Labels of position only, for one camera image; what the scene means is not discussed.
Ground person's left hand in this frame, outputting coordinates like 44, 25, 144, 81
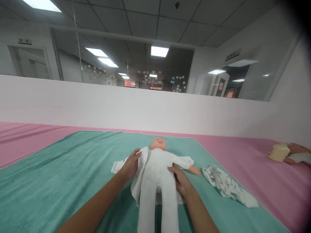
121, 148, 142, 182

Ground person's right hand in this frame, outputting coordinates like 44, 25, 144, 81
167, 163, 193, 198

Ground baby doll with white body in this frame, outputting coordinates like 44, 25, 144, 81
137, 137, 202, 233

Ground crumpled patterned baby cloth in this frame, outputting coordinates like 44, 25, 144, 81
202, 165, 259, 208

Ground pink bed sheet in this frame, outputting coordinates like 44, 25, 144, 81
0, 121, 311, 233

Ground teal mat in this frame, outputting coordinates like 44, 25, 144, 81
0, 130, 292, 233

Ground glass window with heart stickers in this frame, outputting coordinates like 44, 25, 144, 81
50, 26, 195, 94

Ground cream plastic bottle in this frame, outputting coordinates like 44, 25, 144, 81
267, 142, 291, 163

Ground glass side window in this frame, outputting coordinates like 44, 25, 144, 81
194, 36, 300, 102

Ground white door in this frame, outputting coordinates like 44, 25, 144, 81
6, 44, 53, 80

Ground ceiling light panel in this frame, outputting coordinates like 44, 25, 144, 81
22, 0, 63, 13

